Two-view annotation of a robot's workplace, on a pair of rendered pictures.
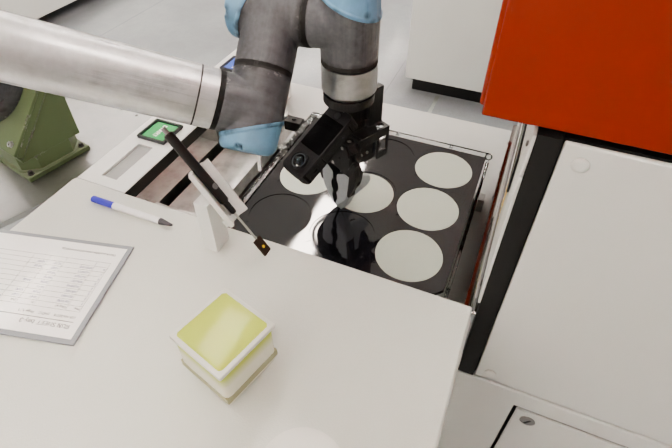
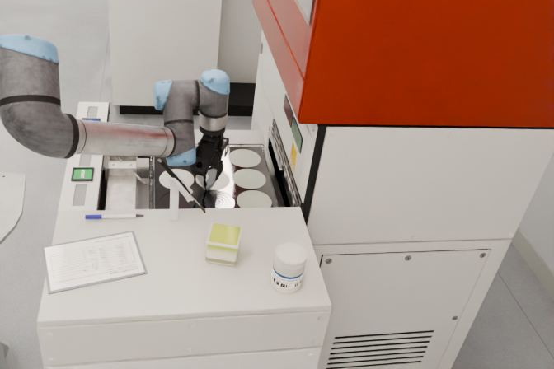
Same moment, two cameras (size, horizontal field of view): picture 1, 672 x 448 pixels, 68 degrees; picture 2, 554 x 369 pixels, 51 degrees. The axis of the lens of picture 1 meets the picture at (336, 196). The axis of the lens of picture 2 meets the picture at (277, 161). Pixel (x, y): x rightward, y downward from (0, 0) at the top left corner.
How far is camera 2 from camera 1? 1.00 m
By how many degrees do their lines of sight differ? 30
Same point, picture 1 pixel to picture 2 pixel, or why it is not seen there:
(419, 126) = not seen: hidden behind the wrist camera
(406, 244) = (250, 197)
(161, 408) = (208, 277)
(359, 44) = (224, 103)
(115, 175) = (79, 204)
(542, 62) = (316, 104)
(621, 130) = (342, 119)
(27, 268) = (86, 255)
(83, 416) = (179, 291)
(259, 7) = (176, 95)
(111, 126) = not seen: outside the picture
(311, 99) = not seen: hidden behind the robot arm
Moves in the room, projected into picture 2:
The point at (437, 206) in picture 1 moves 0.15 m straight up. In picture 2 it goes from (253, 176) to (258, 134)
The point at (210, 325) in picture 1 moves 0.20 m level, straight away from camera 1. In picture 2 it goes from (219, 234) to (153, 198)
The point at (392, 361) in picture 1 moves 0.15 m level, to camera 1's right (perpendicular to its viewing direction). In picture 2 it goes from (283, 233) to (330, 217)
